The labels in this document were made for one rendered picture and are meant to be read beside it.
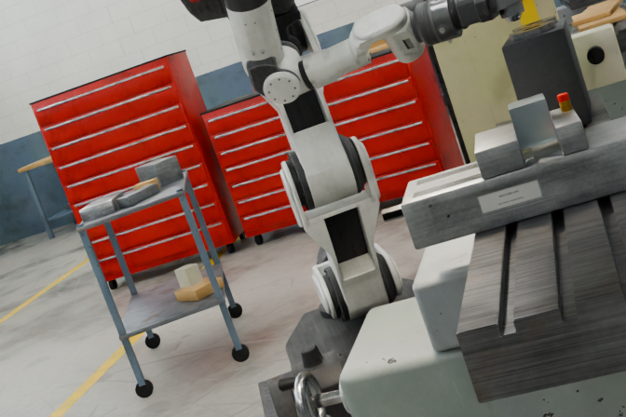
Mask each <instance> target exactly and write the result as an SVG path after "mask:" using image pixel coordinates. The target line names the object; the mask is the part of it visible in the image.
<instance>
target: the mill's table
mask: <svg viewBox="0 0 626 417"><path fill-rule="evenodd" d="M589 97H590V100H591V110H592V121H591V123H588V124H585V125H583V127H584V128H589V127H592V126H596V125H599V124H602V123H604V122H608V121H611V119H610V117H609V115H608V113H607V111H606V108H605V106H604V104H603V102H602V100H601V98H600V96H599V94H598V93H597V94H594V95H591V96H589ZM456 337H457V340H458V343H459V346H460V349H461V352H462V354H463V357H464V359H465V362H466V365H467V368H468V371H469V376H470V378H471V381H472V384H473V387H474V390H475V393H476V396H477V398H478V401H479V402H480V403H484V402H488V401H492V400H497V399H501V398H505V397H513V396H517V395H521V394H525V393H530V392H534V391H538V390H542V389H547V388H551V387H555V386H560V385H564V384H569V383H576V382H580V381H585V380H589V379H593V378H597V377H602V376H606V375H610V374H614V373H619V372H623V371H626V191H623V192H619V193H616V194H613V195H607V196H604V197H600V198H597V199H594V200H591V201H587V202H584V203H580V204H577V205H574V206H571V207H567V208H561V209H558V210H555V211H552V212H548V213H545V214H541V215H538V216H535V217H532V218H528V219H525V220H521V221H518V222H513V223H509V224H506V225H502V226H499V227H496V228H493V229H489V230H486V231H482V232H480V233H476V234H475V237H474V242H473V247H472V252H471V257H470V262H469V271H468V276H467V281H466V286H465V291H464V296H463V301H462V305H461V311H460V316H459V320H458V325H457V331H456Z"/></svg>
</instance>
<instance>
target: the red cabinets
mask: <svg viewBox="0 0 626 417"><path fill-rule="evenodd" d="M424 44H425V43H424ZM185 51H186V49H185V50H182V51H178V52H174V53H171V54H168V55H165V56H162V57H159V58H157V59H154V60H151V61H147V62H144V63H142V64H139V65H136V66H133V67H130V68H128V69H126V70H123V71H120V72H117V73H114V74H110V75H107V76H105V77H102V78H100V79H97V80H94V81H91V82H88V83H86V84H84V85H81V86H78V87H73V88H71V89H68V90H65V91H63V92H60V93H58V94H55V95H52V96H49V97H46V98H44V99H42V100H39V101H34V102H31V103H29V105H31V107H32V109H33V112H34V116H35V118H36V121H37V123H38V126H39V127H40V130H41V133H42V135H43V138H44V140H45V143H46V145H47V148H48V151H49V153H50V156H51V158H52V161H53V164H54V166H55V169H56V170H57V173H58V175H59V178H60V180H61V184H62V187H63V189H64V192H65V194H66V196H67V199H68V201H69V204H70V206H71V209H72V211H73V213H74V215H75V219H76V222H77V225H78V224H80V223H81V222H82V219H81V216H80V213H79V210H80V209H82V208H83V207H85V206H86V205H87V204H89V203H90V202H92V201H95V200H98V199H101V198H104V197H107V196H109V195H114V194H117V193H120V192H123V193H125V192H127V191H130V190H133V189H134V188H133V186H134V185H136V184H138V183H140V180H139V177H138V175H137V172H136V169H135V168H137V167H139V166H142V165H144V164H146V163H149V162H151V161H154V160H156V159H159V158H164V157H169V156H173V155H176V157H177V159H178V162H179V165H180V167H181V169H185V170H187V172H188V178H189V180H190V182H191V185H192V187H193V190H194V193H195V196H196V198H197V202H198V204H199V207H200V210H201V212H202V215H203V218H204V220H205V223H206V225H207V228H208V230H209V233H210V236H211V240H212V243H213V245H214V247H215V248H219V247H221V246H224V245H226V247H227V250H228V252H229V253H234V252H235V247H234V245H233V243H234V242H235V241H236V240H237V239H238V237H239V238H240V239H244V238H246V237H247V238H248V237H252V236H254V240H255V243H256V244H257V245H261V244H263V242H264V241H263V237H262V234H264V233H268V232H271V231H275V230H278V229H281V228H284V227H288V226H291V225H295V224H298V223H297V220H296V219H295V216H294V213H293V209H292V206H291V203H290V200H289V198H288V196H287V193H286V190H285V188H284V185H283V182H282V179H281V177H280V174H279V172H280V170H281V162H283V161H287V160H288V158H289V157H288V156H287V153H289V152H292V148H291V145H290V144H289V141H288V138H287V135H286V133H285V130H284V127H283V125H282V123H281V120H280V118H279V113H278V112H277V111H276V110H275V109H274V108H273V107H272V106H271V105H270V104H269V103H268V102H267V101H266V100H265V99H264V98H263V97H262V96H261V95H260V94H259V93H258V92H256V91H255V92H253V93H250V94H247V95H244V96H241V97H238V98H235V99H233V100H230V101H225V102H223V103H221V104H219V105H217V106H215V107H213V108H211V109H209V110H208V111H207V109H206V106H205V103H204V100H203V99H202V96H201V93H200V90H199V88H198V85H197V80H196V78H195V76H194V73H193V70H192V68H191V65H190V62H189V59H188V58H187V55H186V52H185ZM371 58H372V62H371V63H369V64H367V65H365V66H363V67H360V68H359V69H357V70H355V71H353V72H350V73H348V74H345V75H343V76H341V77H339V78H338V79H336V80H335V81H333V82H332V83H330V84H328V85H326V86H324V87H323V96H324V98H325V100H326V103H327V105H328V108H329V111H330V114H331V116H332V119H333V122H334V125H335V128H336V131H337V133H338V134H342V135H344V136H346V137H348V138H350V137H353V136H355V137H356V138H357V139H358V141H360V142H362V143H363V145H364V147H365V149H366V151H367V153H368V156H369V158H370V161H371V164H372V167H373V171H374V175H375V178H376V182H377V185H378V188H379V192H380V198H379V202H384V201H388V200H391V199H394V198H398V197H402V196H404V194H405V191H406V188H407V185H408V182H411V181H414V180H417V179H421V178H424V177H427V176H429V175H433V174H436V173H439V172H443V171H446V170H448V169H452V168H457V167H460V166H464V162H463V158H462V155H461V153H460V150H459V147H458V144H457V141H456V136H455V133H454V131H453V127H452V124H451V121H450V118H449V115H448V113H447V110H446V107H445V104H444V101H443V98H442V93H441V90H440V87H439V84H438V81H437V78H436V75H435V73H434V70H433V67H432V64H431V60H430V57H429V53H428V50H427V47H426V44H425V49H424V52H423V53H422V55H421V56H420V57H419V58H418V59H417V60H415V61H412V62H408V63H403V62H400V61H398V60H397V58H396V57H395V55H394V54H393V52H392V51H391V49H390V48H389V47H388V48H385V49H382V50H379V51H376V52H374V53H371ZM110 223H111V225H112V227H113V230H114V232H115V235H116V239H117V242H118V244H119V247H120V248H121V251H122V253H123V256H124V259H125V261H126V264H127V266H128V268H129V272H130V274H134V273H138V272H141V271H143V270H146V269H149V268H153V267H156V266H159V265H161V264H165V263H168V262H173V261H177V260H180V259H182V258H185V257H188V256H192V255H195V254H198V253H199V252H198V249H197V245H196V242H195V239H194V238H193V235H192V232H191V230H190V227H189V224H188V222H187V219H186V217H185V215H184V210H183V208H182V205H181V202H180V200H179V197H176V198H173V199H171V200H168V201H165V202H163V203H160V204H157V205H154V206H152V207H150V208H145V209H142V210H140V211H137V212H134V213H131V214H130V215H127V216H124V217H121V218H118V219H116V220H113V221H110ZM87 233H88V237H89V239H90V242H91V244H92V247H93V248H94V251H95V253H96V256H97V259H98V261H99V264H100V266H101V268H102V272H103V274H104V277H105V279H106V282H107V281H108V284H109V287H110V289H117V283H116V279H117V278H120V277H122V276H124V275H123V272H122V270H121V267H120V265H119V262H118V259H117V257H116V254H115V251H114V249H113V246H112V243H111V241H110V238H109V236H108V234H107V232H106V229H105V226H104V224H101V225H98V226H95V227H93V228H90V229H88V230H87Z"/></svg>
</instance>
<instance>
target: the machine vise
mask: <svg viewBox="0 0 626 417"><path fill-rule="evenodd" d="M550 114H551V120H552V123H553V125H554V129H555V132H556V135H557V138H558V139H557V140H555V141H549V142H546V143H543V144H540V145H537V146H534V147H531V148H527V149H524V150H522V152H523V157H524V164H525V166H524V168H519V169H516V170H514V171H510V172H507V173H504V174H500V175H497V176H495V177H491V178H488V179H483V178H482V175H481V172H480V170H479V167H478V164H477V161H476V162H473V163H469V164H467V165H464V166H460V167H457V168H452V169H448V170H446V171H443V172H439V173H436V174H433V175H429V176H427V177H424V178H421V179H417V180H414V181H411V182H408V185H407V188H406V191H405V194H404V197H403V200H402V202H401V210H402V213H403V216H404V219H405V221H406V224H407V227H408V230H409V233H410V236H411V238H412V241H413V244H414V247H415V249H423V248H427V247H430V246H434V245H437V244H441V243H443V242H447V241H450V240H454V239H457V238H460V237H463V236H467V235H473V234H476V233H480V232H482V231H486V230H489V229H493V228H496V227H499V226H502V225H506V224H509V223H513V222H518V221H521V220H525V219H528V218H532V217H535V216H538V215H541V214H545V213H548V212H552V211H555V210H558V209H564V208H567V207H571V206H574V205H577V204H580V203H584V202H587V201H591V200H594V199H597V198H600V197H604V196H607V195H613V194H616V193H619V192H623V191H626V116H623V117H621V118H618V119H614V120H611V121H608V122H604V123H602V124H599V125H596V126H592V127H589V128H584V127H583V125H582V122H581V120H580V119H579V117H578V115H577V114H576V112H575V110H574V109H572V110H571V111H568V112H564V113H562V111H561V108H559V109H556V110H552V111H550Z"/></svg>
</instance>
